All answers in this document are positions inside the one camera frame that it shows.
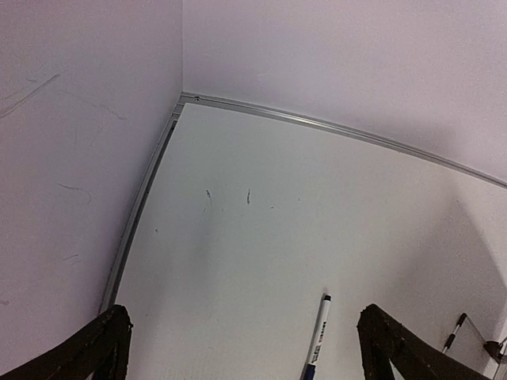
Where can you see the dark blue marker cap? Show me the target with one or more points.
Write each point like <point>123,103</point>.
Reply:
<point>308,372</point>

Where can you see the pink framed whiteboard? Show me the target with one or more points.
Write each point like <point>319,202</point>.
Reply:
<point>496,350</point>

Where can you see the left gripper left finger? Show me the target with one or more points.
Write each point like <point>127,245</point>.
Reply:
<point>100,350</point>

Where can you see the white marker pen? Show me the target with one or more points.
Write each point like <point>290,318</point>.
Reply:
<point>319,331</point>

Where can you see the aluminium table edge trim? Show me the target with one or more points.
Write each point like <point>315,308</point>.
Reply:
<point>125,243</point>

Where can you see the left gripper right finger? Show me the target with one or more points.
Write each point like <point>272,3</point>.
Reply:
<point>386,345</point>

